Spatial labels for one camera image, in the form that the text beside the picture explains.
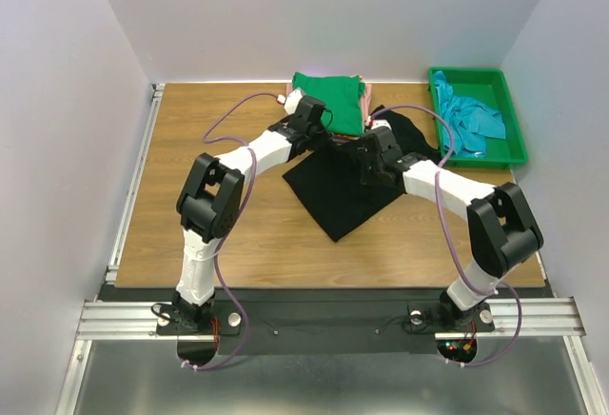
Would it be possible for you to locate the black t shirt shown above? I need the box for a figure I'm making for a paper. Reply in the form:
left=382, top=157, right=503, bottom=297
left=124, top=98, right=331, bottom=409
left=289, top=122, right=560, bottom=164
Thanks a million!
left=282, top=104, right=442, bottom=244

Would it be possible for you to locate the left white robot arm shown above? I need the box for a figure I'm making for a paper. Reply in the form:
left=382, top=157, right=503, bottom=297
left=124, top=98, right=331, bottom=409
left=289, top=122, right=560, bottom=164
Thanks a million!
left=171, top=89, right=329, bottom=333

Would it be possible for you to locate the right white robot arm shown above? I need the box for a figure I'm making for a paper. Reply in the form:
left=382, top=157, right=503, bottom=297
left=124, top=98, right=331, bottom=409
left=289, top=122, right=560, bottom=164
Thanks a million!
left=358, top=126, right=544, bottom=329

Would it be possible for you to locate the folded orange t shirt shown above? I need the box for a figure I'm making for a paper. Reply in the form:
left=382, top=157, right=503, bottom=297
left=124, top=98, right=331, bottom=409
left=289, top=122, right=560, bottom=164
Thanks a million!
left=331, top=133, right=360, bottom=143

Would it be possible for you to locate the folded green t shirt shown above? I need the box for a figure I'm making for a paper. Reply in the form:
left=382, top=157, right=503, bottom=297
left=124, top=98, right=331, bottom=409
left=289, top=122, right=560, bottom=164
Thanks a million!
left=290, top=71, right=367, bottom=136

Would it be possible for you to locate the folded pink t shirt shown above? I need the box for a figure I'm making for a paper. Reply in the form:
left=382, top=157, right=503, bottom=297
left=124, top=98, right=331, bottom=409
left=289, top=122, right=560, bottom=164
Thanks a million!
left=285, top=81, right=374, bottom=138

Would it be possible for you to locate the teal t shirt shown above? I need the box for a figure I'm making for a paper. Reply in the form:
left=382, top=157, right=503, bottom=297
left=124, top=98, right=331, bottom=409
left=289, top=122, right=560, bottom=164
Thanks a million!
left=432, top=70, right=506, bottom=158

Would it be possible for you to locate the green plastic tray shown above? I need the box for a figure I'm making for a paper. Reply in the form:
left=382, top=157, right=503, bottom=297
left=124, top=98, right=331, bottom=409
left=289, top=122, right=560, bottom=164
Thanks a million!
left=428, top=67, right=528, bottom=169

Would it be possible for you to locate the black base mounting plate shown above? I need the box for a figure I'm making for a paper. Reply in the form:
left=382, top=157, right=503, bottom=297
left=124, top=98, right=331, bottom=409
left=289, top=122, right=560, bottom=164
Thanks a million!
left=151, top=288, right=494, bottom=361

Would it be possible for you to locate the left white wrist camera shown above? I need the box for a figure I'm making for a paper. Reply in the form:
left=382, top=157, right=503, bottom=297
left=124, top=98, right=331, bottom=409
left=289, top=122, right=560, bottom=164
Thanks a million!
left=276, top=89, right=304, bottom=115

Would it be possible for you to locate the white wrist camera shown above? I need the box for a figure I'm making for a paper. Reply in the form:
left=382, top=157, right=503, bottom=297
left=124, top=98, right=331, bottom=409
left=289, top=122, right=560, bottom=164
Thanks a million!
left=367, top=118, right=392, bottom=130
left=276, top=89, right=304, bottom=115

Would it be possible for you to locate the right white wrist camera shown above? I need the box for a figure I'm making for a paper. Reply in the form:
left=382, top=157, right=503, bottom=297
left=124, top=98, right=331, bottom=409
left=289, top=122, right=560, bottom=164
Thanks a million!
left=367, top=118, right=392, bottom=130

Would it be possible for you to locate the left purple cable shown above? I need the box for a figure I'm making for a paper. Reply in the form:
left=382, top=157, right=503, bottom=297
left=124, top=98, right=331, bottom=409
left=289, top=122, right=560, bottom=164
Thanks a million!
left=179, top=92, right=291, bottom=372

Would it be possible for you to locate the purple cable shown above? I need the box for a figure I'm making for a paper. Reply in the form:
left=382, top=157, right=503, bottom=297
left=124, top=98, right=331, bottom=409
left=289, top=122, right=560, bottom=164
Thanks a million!
left=179, top=92, right=291, bottom=372
left=375, top=104, right=523, bottom=368

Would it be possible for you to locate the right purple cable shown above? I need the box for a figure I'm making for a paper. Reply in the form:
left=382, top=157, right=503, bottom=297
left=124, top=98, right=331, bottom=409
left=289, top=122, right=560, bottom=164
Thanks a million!
left=375, top=104, right=523, bottom=368

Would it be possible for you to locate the aluminium frame rail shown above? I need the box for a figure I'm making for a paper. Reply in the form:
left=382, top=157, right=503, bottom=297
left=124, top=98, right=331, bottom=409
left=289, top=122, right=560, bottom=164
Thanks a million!
left=75, top=83, right=167, bottom=340

